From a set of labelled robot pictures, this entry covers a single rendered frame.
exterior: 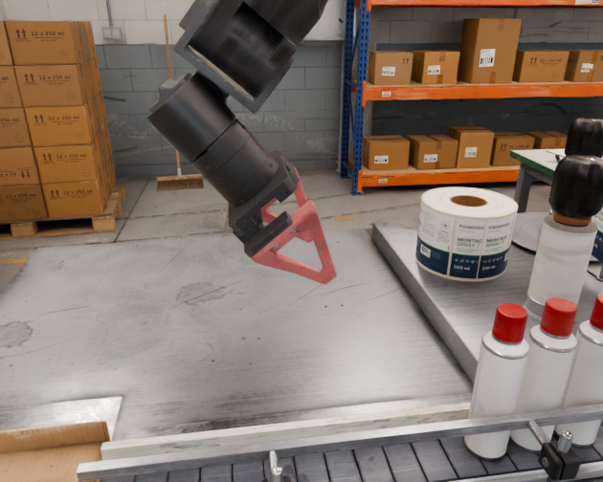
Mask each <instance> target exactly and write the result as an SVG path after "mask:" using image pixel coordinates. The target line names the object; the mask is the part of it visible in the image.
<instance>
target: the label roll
mask: <svg viewBox="0 0 603 482"><path fill-rule="evenodd" d="M517 210H518V205H517V203H516V202H515V201H514V200H512V199H511V198H509V197H507V196H505V195H502V194H500V193H497V192H494V191H490V190H485V189H480V188H473V187H461V186H449V187H440V188H435V189H431V190H428V191H426V192H425V193H423V195H422V197H421V206H420V214H419V224H418V233H417V242H416V251H415V259H416V261H417V263H418V264H419V265H420V266H421V267H422V268H424V269H425V270H427V271H428V272H430V273H433V274H436V275H439V276H442V277H446V278H450V279H454V280H461V281H485V280H490V279H494V278H497V277H499V276H501V275H502V274H504V272H505V270H506V266H507V260H508V256H509V251H510V246H511V241H512V235H513V230H514V226H515V221H516V215H517Z"/></svg>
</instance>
